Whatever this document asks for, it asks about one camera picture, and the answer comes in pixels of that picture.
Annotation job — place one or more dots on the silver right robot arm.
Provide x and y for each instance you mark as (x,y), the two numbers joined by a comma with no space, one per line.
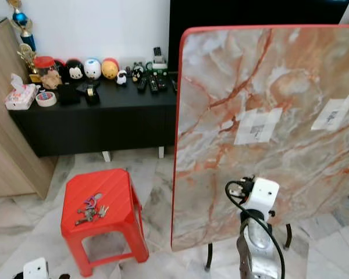
(256,247)

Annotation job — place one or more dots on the bunch of keys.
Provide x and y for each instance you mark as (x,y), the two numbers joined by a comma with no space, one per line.
(91,209)

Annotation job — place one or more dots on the marble folding table red rim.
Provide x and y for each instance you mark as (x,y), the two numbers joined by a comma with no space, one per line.
(262,151)

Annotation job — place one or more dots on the large white paper label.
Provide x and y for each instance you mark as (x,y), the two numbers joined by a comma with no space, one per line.
(257,126)

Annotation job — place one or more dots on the red plastic stool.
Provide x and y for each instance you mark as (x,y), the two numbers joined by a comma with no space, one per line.
(116,192)

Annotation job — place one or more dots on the narrow white paper label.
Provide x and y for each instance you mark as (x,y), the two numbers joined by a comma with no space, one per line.
(334,112)

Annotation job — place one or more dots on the light wooden cabinet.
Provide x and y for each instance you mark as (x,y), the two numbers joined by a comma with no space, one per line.
(14,133)

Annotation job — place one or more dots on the black remote control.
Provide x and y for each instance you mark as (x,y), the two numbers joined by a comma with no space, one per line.
(155,85)
(163,83)
(142,85)

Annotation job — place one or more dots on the black low sideboard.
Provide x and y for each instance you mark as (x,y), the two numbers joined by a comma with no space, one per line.
(110,125)

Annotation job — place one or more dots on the white pink tissue box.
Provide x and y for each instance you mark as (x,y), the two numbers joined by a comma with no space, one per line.
(20,97)

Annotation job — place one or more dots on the black white animal figurine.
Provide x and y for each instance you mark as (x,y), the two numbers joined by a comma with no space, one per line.
(138,72)

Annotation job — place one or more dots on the small white black figurine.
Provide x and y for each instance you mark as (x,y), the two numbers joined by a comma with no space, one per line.
(121,78)

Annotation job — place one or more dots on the white tape roll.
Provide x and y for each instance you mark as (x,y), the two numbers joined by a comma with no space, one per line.
(46,99)

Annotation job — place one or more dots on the black television screen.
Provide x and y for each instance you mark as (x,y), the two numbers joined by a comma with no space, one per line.
(256,11)

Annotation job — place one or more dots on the black tape dispenser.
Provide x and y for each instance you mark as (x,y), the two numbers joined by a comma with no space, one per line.
(92,94)

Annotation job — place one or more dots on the yellow round plush toy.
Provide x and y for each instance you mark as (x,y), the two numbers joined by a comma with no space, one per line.
(110,70)

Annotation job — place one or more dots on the small black box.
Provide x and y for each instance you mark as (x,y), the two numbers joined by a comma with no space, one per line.
(69,94)

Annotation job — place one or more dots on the small gold trophy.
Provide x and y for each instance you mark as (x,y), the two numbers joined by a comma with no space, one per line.
(28,58)

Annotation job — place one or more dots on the clear jar with red lid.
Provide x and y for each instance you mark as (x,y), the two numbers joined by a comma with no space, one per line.
(46,74)

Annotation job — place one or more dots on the white round plush toy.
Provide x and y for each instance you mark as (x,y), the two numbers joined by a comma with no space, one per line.
(92,69)

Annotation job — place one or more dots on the black round mouse plush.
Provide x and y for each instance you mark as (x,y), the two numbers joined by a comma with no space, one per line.
(75,70)

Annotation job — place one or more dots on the tall trophy with blue ball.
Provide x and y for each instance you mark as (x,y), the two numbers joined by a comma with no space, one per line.
(21,21)

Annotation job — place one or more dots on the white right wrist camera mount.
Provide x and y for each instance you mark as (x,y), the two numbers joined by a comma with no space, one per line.
(263,195)

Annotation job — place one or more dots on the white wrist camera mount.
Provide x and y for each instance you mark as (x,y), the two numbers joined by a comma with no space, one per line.
(35,269)
(263,195)

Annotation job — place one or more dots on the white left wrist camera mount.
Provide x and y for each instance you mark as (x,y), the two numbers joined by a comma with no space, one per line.
(35,269)

